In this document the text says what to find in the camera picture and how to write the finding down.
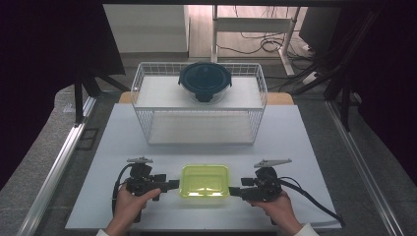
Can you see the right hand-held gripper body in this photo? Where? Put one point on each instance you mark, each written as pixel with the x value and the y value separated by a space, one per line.
pixel 265 185

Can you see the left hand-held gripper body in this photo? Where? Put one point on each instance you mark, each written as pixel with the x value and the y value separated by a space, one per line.
pixel 141 183

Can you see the yellow-green plastic container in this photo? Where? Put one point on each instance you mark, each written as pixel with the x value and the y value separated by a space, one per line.
pixel 204 182

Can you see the round dark-lidded glass container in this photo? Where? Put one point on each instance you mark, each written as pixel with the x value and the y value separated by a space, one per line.
pixel 205 78

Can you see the person's right hand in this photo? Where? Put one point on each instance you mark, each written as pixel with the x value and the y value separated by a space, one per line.
pixel 278 211

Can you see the person's left hand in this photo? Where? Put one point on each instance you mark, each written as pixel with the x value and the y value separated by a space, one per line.
pixel 126 209

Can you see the wooden table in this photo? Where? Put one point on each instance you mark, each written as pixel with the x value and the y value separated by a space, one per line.
pixel 278 98

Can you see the black metal stand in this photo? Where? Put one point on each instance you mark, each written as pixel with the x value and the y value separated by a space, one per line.
pixel 345 95
pixel 78 98

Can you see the white power strip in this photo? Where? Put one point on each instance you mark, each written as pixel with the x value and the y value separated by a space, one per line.
pixel 309 78

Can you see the black curtain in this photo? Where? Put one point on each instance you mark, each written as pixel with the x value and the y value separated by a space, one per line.
pixel 393 82
pixel 36 65

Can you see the aluminium rail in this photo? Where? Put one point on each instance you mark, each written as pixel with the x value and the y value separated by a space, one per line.
pixel 360 170
pixel 55 170

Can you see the white desk frame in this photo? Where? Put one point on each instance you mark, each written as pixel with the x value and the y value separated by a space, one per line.
pixel 252 24

